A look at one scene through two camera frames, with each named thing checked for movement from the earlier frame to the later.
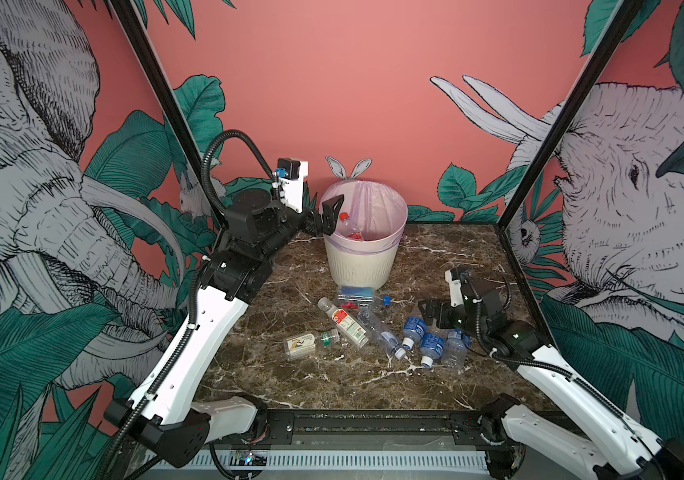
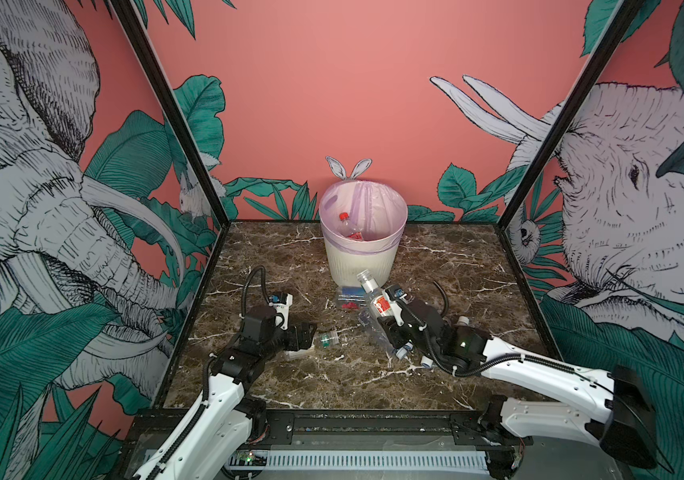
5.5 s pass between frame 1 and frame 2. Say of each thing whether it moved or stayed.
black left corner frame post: stayed
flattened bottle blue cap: stayed
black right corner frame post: stayed
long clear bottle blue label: stayed
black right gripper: moved
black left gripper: moved
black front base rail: stayed
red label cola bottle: stayed
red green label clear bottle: moved
